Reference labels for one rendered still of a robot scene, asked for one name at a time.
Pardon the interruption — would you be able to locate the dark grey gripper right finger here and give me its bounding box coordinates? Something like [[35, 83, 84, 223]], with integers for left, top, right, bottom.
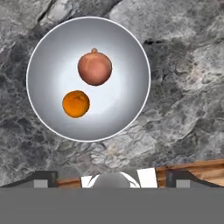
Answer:
[[164, 170, 223, 188]]

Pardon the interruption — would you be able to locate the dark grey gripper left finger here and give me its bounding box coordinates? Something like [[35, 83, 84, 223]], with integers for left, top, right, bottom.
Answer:
[[2, 171, 59, 188]]

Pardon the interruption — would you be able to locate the orange tangerine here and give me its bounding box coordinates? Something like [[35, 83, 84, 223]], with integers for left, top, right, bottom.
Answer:
[[61, 90, 91, 119]]

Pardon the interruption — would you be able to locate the brown onion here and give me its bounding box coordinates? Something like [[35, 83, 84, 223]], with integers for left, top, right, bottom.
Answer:
[[77, 47, 113, 87]]

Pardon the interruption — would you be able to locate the white and grey round object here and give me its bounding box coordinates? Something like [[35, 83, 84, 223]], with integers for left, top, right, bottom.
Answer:
[[80, 167, 158, 188]]

